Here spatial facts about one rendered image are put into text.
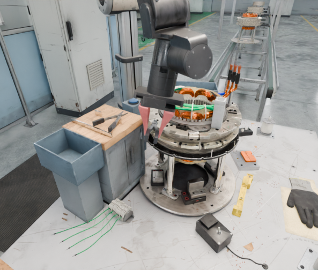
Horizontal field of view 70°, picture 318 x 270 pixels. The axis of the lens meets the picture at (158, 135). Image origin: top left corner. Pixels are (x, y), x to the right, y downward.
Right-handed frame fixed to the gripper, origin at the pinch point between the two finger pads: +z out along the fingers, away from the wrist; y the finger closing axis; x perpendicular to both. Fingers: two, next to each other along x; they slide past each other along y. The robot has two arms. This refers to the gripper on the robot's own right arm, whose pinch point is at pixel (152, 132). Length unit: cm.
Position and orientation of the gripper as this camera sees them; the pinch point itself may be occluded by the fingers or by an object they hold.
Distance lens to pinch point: 51.5
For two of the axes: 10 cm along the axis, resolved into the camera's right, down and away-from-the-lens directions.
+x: 0.6, -3.8, 9.2
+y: 9.8, 1.9, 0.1
